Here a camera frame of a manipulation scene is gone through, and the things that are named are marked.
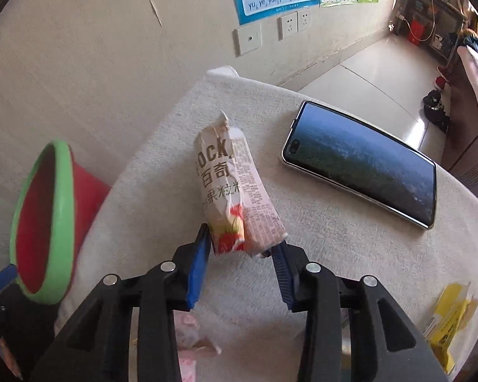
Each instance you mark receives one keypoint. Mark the red bucket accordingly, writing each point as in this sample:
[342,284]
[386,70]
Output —
[415,32]

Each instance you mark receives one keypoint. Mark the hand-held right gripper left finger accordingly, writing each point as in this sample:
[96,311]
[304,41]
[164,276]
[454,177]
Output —
[196,274]

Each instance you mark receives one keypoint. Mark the white single wall socket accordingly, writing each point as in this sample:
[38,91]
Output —
[247,39]

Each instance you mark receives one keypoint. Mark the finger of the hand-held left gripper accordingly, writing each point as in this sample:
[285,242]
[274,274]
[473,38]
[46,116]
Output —
[4,275]

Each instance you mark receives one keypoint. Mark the red shoe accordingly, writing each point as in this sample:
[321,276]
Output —
[443,78]

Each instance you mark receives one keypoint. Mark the red bin with green rim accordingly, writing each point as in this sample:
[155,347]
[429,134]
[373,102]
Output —
[59,223]

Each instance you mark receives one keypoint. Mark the white and pink snack box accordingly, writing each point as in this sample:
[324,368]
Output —
[223,191]

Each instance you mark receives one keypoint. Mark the metal shelf rack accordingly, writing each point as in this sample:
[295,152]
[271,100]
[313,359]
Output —
[442,12]

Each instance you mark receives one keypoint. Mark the black shoes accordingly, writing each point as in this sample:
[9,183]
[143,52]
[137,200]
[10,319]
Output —
[436,109]

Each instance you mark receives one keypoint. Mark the pink wrapper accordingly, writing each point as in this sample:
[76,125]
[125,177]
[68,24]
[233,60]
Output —
[188,334]

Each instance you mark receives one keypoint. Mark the tablet with grey cover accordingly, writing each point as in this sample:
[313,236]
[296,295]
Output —
[358,163]

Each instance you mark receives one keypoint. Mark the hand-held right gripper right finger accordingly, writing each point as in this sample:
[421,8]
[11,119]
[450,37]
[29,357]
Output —
[283,278]

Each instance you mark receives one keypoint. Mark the yellow wrapper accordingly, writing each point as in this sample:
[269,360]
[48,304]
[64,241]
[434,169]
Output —
[450,318]

